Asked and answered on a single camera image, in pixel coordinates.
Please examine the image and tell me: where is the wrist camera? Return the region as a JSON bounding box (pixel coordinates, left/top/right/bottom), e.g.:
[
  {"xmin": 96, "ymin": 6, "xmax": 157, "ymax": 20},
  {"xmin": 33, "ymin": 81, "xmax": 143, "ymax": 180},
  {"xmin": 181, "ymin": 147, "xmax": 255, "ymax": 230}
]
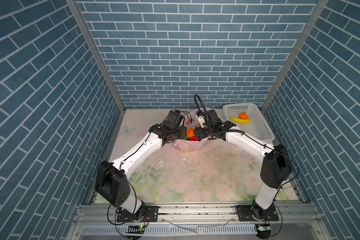
[
  {"xmin": 198, "ymin": 115, "xmax": 206, "ymax": 129},
  {"xmin": 164, "ymin": 110, "xmax": 185, "ymax": 129}
]

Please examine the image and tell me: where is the pink plastic bag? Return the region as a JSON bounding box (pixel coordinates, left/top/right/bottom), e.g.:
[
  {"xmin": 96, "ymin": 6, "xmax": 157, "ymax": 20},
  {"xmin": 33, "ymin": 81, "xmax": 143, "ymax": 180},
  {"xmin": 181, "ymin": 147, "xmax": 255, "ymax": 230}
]
[{"xmin": 174, "ymin": 109, "xmax": 212, "ymax": 153}]

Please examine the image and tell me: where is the red fruit in bag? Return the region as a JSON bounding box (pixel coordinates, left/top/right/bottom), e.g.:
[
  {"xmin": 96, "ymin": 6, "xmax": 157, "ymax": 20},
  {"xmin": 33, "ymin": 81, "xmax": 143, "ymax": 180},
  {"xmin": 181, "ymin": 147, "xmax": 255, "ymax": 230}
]
[{"xmin": 188, "ymin": 136, "xmax": 199, "ymax": 142}]

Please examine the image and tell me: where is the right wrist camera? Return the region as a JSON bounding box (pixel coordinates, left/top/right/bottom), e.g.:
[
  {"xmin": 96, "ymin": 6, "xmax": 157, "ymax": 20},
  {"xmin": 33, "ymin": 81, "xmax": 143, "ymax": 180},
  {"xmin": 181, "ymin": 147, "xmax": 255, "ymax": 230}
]
[{"xmin": 198, "ymin": 115, "xmax": 206, "ymax": 129}]

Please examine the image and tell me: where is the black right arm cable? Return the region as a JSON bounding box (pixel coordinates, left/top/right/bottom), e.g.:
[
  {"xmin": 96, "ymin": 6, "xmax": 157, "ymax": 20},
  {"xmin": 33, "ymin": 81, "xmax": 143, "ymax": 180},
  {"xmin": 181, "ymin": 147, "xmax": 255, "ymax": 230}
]
[{"xmin": 193, "ymin": 93, "xmax": 211, "ymax": 127}]

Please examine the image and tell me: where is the orange tangerine in basket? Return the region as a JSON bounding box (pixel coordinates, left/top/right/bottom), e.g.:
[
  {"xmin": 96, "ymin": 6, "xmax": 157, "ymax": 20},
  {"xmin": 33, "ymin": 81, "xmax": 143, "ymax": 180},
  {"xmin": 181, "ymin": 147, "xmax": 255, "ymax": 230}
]
[{"xmin": 239, "ymin": 112, "xmax": 248, "ymax": 120}]

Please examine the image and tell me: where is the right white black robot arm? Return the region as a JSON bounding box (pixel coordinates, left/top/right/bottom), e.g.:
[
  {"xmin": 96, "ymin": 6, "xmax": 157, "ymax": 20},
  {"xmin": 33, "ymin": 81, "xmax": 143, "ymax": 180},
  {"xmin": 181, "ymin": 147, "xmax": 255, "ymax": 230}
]
[{"xmin": 195, "ymin": 119, "xmax": 293, "ymax": 211}]

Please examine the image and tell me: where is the aluminium front rail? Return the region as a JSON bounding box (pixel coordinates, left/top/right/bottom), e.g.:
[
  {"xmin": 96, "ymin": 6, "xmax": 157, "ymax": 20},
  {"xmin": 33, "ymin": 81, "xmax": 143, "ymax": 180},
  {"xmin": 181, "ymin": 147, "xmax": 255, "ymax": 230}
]
[{"xmin": 71, "ymin": 202, "xmax": 325, "ymax": 226}]

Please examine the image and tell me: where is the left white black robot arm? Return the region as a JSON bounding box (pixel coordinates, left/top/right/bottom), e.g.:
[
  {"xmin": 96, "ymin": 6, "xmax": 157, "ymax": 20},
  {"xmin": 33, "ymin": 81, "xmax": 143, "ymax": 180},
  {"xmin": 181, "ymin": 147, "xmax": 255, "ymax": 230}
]
[{"xmin": 95, "ymin": 123, "xmax": 187, "ymax": 219}]

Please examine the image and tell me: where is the white plastic basket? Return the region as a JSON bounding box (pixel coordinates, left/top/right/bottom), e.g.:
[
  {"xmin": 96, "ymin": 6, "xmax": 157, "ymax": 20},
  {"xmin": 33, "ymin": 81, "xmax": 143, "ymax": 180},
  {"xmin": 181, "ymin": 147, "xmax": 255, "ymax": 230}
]
[{"xmin": 223, "ymin": 103, "xmax": 275, "ymax": 144}]

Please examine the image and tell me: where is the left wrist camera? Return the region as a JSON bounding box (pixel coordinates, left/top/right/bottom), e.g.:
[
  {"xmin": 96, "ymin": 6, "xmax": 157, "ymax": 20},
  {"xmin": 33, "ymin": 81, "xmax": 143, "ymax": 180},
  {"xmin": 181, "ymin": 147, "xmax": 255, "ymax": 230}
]
[{"xmin": 164, "ymin": 110, "xmax": 185, "ymax": 129}]

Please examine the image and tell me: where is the yellow banana in basket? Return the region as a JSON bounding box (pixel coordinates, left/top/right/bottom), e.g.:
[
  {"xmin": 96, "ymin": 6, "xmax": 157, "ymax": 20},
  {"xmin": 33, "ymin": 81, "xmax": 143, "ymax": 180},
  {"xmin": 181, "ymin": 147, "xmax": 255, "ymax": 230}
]
[{"xmin": 230, "ymin": 117, "xmax": 251, "ymax": 124}]

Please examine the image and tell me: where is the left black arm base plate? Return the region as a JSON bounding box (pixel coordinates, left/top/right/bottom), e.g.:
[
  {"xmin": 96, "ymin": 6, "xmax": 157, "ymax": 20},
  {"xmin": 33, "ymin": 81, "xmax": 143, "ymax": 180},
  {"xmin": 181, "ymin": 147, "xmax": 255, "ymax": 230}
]
[{"xmin": 117, "ymin": 206, "xmax": 159, "ymax": 223}]

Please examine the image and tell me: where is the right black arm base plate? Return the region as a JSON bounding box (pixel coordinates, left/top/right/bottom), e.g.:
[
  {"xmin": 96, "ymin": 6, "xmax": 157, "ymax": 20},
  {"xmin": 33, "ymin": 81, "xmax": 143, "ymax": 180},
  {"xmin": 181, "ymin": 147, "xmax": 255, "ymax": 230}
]
[{"xmin": 235, "ymin": 205, "xmax": 279, "ymax": 222}]

